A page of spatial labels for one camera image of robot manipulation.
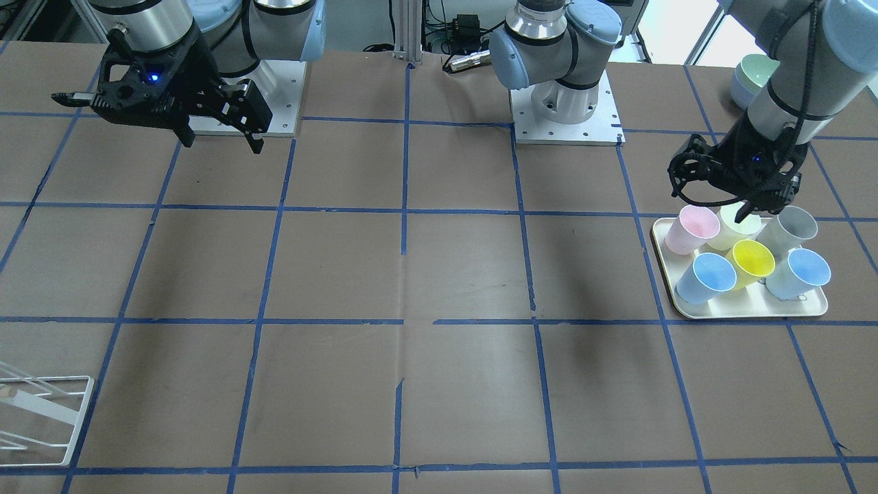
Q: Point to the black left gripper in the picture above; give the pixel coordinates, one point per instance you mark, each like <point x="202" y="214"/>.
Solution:
<point x="732" y="154"/>

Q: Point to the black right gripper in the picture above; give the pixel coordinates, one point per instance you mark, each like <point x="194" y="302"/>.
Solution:
<point x="193" y="77"/>

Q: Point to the pink plastic cup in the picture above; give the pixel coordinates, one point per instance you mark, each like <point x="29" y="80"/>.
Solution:
<point x="693" y="227"/>

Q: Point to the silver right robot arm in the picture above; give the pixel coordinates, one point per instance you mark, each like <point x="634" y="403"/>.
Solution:
<point x="239" y="33"/>

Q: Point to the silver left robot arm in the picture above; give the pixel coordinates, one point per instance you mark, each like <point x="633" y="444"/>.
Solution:
<point x="826" y="54"/>

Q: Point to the cream plastic cup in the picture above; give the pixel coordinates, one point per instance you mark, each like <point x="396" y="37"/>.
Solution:
<point x="731" y="231"/>

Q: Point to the grey plastic cup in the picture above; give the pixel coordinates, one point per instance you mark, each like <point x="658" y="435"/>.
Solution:
<point x="790" y="228"/>

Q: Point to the yellow plastic cup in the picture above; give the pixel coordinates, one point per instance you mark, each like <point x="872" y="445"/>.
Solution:
<point x="751" y="261"/>

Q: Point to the light blue plastic cup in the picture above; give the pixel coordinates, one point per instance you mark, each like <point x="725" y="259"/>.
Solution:
<point x="799" y="272"/>

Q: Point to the cream plastic tray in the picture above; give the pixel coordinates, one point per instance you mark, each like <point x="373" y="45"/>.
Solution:
<point x="754" y="301"/>

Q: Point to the green and blue bowls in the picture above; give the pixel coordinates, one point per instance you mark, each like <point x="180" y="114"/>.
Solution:
<point x="749" y="77"/>

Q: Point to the black power adapter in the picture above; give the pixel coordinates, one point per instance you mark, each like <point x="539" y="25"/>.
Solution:
<point x="465" y="26"/>

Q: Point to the silver cylindrical connector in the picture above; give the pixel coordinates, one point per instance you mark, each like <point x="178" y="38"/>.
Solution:
<point x="457" y="63"/>

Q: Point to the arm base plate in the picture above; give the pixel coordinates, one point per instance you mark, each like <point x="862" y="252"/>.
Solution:
<point x="282" y="83"/>
<point x="551" y="114"/>

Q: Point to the aluminium frame post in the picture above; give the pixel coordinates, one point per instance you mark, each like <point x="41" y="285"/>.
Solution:
<point x="407" y="23"/>

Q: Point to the white wire dish rack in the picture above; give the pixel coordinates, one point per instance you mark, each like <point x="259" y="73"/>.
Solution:
<point x="42" y="418"/>

